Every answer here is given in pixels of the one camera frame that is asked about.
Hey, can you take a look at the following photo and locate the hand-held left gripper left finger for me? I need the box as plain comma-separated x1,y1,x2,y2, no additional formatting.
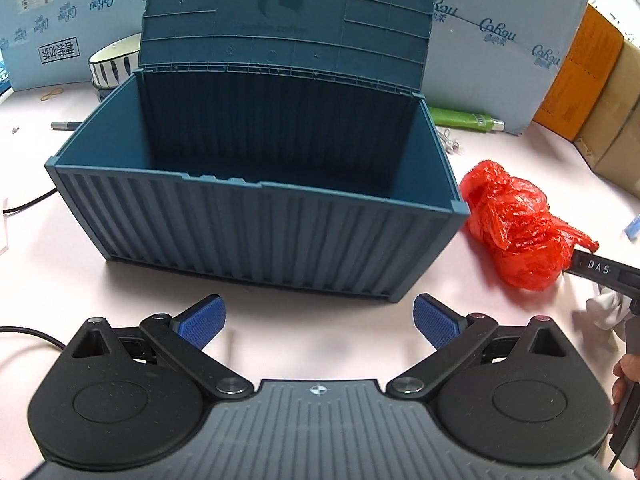
62,294,254,402

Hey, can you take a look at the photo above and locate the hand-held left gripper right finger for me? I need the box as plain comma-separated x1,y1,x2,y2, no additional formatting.
386,294,577,402

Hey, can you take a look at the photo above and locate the red plastic bag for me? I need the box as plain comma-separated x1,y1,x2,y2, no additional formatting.
457,159,600,292

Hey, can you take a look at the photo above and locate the blue ribbed storage box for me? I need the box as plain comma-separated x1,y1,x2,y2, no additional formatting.
44,0,471,306

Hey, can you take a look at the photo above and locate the person's right hand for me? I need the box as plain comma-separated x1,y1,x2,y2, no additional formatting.
612,354,640,405

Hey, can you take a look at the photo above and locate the white crumpled tissue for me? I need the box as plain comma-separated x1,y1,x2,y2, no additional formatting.
584,289,632,332

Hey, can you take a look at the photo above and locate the brown cardboard box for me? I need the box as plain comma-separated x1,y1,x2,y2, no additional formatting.
575,35,640,192

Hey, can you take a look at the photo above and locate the orange cardboard box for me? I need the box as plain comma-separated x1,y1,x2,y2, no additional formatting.
532,4,626,142

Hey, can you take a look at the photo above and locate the green squeeze tube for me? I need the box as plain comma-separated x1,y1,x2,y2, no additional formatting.
429,106,506,133

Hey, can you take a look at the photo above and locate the striped ceramic bowl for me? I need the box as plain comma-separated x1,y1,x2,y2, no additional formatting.
88,32,143,103

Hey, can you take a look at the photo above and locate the blue-grey cardboard box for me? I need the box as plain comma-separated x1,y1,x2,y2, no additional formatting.
0,0,153,95

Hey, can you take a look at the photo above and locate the black cable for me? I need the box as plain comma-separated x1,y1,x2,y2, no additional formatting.
0,186,57,215
0,326,67,350

